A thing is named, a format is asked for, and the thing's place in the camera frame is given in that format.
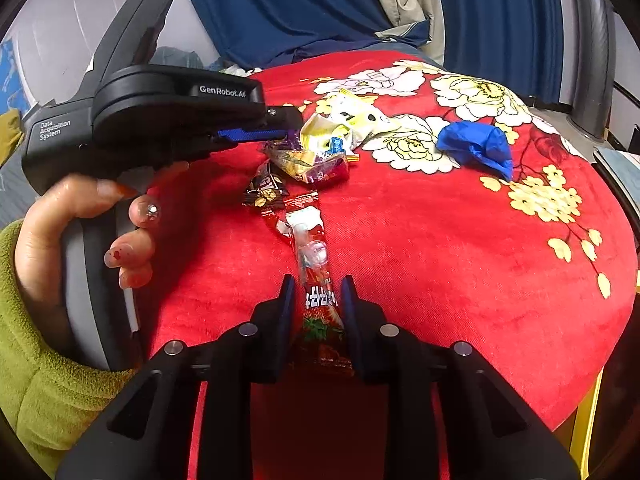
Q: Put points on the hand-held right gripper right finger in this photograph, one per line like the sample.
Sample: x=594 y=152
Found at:
x=357 y=335

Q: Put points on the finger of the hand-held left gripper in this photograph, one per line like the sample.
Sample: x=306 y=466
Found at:
x=250 y=134
x=282 y=119

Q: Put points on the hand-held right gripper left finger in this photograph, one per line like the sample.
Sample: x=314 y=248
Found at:
x=282 y=330

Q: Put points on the red stick snack wrapper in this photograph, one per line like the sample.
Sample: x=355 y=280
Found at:
x=320 y=305

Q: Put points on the person's left forearm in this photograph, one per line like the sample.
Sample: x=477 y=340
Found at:
x=45 y=400

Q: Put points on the person's left hand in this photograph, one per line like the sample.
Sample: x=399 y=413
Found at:
x=40 y=250

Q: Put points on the yellow white snack wrapper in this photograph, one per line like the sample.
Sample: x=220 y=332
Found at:
x=320 y=132

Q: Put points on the brown snack wrapper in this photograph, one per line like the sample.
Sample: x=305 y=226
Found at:
x=265 y=187

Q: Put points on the white yellow printed wrapper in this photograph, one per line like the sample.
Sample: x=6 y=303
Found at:
x=360 y=115

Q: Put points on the red striped candy wrapper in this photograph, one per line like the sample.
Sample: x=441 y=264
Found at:
x=300 y=201

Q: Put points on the red floral blanket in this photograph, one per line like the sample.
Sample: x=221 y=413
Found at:
x=425 y=260

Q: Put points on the blue curtain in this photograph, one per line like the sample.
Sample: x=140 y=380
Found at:
x=500 y=20
x=280 y=0

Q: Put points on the navy striped bedding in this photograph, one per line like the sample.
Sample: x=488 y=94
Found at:
x=405 y=35

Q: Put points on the blue crumpled plastic bag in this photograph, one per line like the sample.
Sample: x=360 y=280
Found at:
x=475 y=145

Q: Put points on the marble top coffee table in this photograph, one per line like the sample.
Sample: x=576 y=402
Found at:
x=617 y=170

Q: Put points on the silver tower air conditioner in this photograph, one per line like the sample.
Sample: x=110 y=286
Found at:
x=592 y=60

